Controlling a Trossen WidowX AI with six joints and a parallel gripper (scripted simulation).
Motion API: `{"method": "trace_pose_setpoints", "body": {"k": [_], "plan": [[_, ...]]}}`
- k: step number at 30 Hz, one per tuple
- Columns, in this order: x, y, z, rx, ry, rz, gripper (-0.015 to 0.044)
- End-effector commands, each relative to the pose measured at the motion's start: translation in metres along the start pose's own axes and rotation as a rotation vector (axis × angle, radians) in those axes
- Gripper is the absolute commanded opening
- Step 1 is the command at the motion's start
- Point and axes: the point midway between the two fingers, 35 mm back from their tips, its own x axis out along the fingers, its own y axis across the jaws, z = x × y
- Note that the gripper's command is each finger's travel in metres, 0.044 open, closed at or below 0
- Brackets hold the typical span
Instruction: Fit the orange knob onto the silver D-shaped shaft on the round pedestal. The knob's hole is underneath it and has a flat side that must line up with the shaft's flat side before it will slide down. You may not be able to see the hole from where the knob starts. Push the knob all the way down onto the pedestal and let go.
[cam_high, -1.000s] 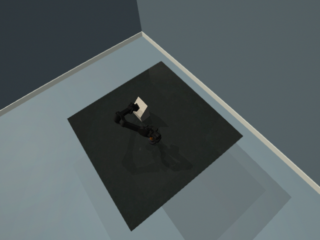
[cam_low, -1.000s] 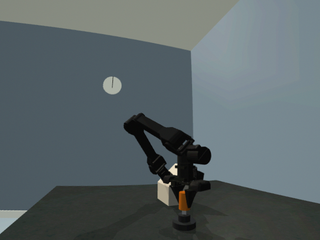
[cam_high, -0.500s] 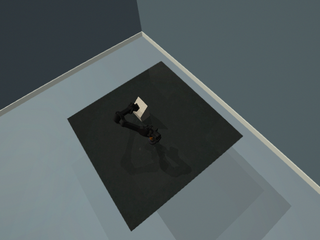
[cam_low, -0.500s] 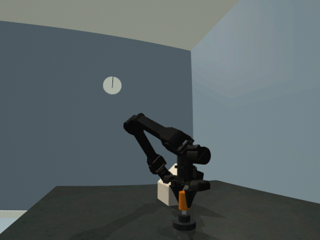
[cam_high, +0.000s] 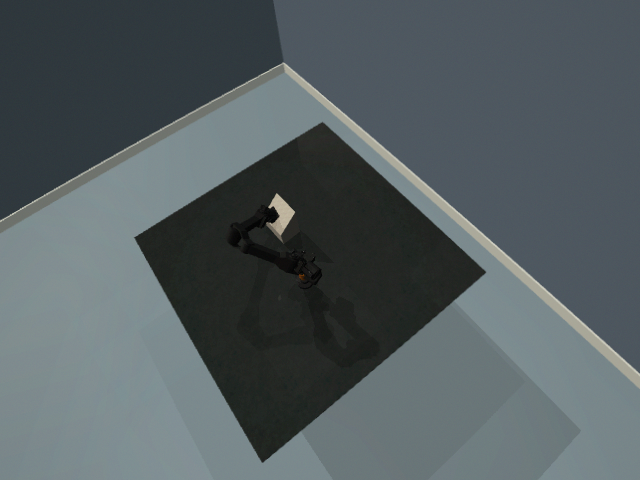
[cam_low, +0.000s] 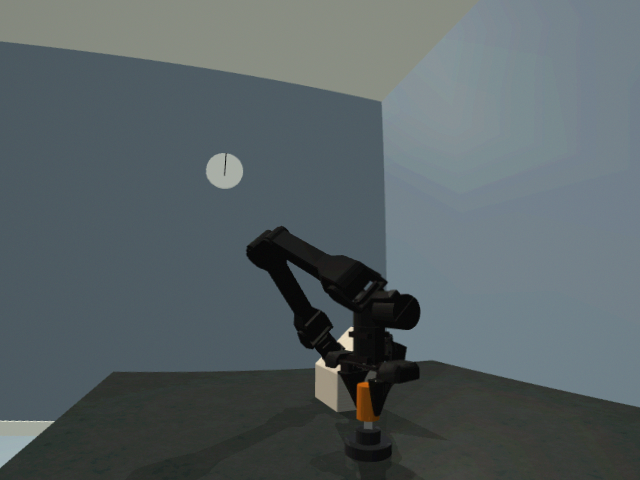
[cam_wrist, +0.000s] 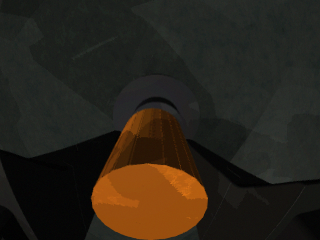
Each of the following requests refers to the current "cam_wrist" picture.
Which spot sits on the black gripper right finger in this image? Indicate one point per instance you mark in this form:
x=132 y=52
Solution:
x=244 y=207

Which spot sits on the dark grey round pedestal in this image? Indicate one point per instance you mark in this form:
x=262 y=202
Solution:
x=160 y=92

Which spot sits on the orange knob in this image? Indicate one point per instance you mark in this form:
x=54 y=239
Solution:
x=150 y=188

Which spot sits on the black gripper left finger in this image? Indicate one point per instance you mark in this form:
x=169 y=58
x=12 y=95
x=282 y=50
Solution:
x=50 y=195

